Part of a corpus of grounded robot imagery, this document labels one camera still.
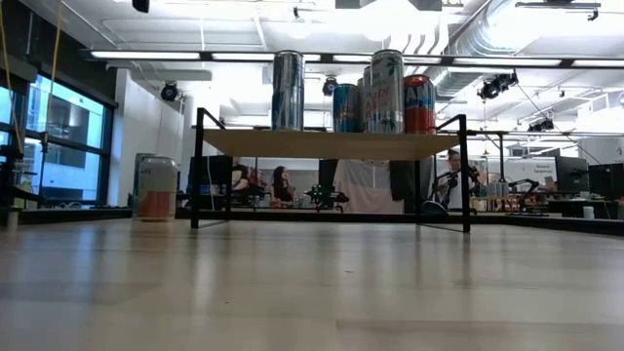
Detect white Celsius Peach Vibe can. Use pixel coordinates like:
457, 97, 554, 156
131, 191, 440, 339
358, 65, 374, 134

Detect silver ventilation duct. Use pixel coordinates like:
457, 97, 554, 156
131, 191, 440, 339
423, 0, 552, 101

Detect white globe ceiling lamp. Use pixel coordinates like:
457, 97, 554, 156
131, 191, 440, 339
285, 14, 313, 40

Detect person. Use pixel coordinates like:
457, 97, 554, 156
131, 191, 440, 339
437, 149, 464, 211
270, 165, 296, 209
231, 158, 251, 192

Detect white sign board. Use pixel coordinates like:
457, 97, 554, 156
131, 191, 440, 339
506, 156, 558, 189

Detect large glass window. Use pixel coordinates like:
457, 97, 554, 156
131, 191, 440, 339
0, 72, 116, 206

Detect thin yellow hanging cable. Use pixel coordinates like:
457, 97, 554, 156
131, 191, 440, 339
0, 0, 23, 153
45, 0, 64, 138

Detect overhead light bar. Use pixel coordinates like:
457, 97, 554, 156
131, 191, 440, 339
80, 48, 624, 69

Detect black computer monitor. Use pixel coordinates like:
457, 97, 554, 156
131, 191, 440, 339
200, 155, 231, 196
555, 155, 590, 194
588, 163, 624, 200

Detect background robot green lights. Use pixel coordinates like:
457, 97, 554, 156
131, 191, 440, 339
305, 183, 350, 212

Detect black aluminium rail frame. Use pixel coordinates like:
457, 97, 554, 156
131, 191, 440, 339
0, 207, 624, 236

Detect white hanging cloth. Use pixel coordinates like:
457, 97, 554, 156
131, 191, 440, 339
333, 159, 406, 215

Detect wooden shelf black frame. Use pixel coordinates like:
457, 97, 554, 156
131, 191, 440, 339
190, 107, 472, 234

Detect white Celsius can palm print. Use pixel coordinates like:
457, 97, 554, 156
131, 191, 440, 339
370, 49, 406, 135

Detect white orange beverage can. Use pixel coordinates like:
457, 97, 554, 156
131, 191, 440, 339
136, 155, 179, 223

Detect red Fanta can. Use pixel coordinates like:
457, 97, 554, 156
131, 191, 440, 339
404, 74, 438, 136

